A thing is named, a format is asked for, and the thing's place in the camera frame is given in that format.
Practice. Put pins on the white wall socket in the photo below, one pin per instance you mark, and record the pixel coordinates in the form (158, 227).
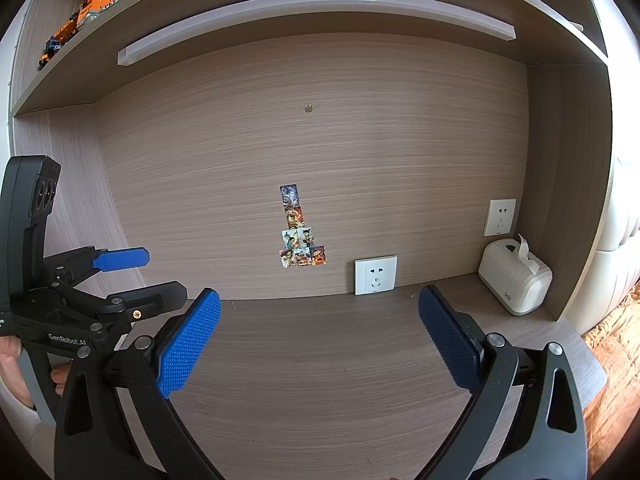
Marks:
(500, 216)
(375, 275)

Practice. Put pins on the person's left hand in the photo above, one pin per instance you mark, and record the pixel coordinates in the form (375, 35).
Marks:
(10, 370)

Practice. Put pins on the beige padded headboard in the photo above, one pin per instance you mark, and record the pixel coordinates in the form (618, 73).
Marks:
(620, 240)

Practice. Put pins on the cluster of cartoon stickers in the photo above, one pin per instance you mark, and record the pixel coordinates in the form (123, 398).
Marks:
(300, 240)

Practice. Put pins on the orange toy truck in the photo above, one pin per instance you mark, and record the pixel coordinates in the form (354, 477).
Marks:
(105, 0)

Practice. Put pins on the white light bar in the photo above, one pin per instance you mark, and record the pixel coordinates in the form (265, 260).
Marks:
(320, 20)

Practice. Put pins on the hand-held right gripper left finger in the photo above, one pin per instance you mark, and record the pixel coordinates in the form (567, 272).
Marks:
(190, 345)

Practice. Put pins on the orange blanket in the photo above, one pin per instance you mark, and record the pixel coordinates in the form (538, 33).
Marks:
(617, 390)

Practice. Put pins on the white tissue box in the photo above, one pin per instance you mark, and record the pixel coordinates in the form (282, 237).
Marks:
(515, 277)

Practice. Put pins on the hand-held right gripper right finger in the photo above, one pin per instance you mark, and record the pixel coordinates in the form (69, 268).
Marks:
(450, 340)

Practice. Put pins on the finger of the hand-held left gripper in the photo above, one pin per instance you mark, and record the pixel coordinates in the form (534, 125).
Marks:
(122, 259)
(150, 299)

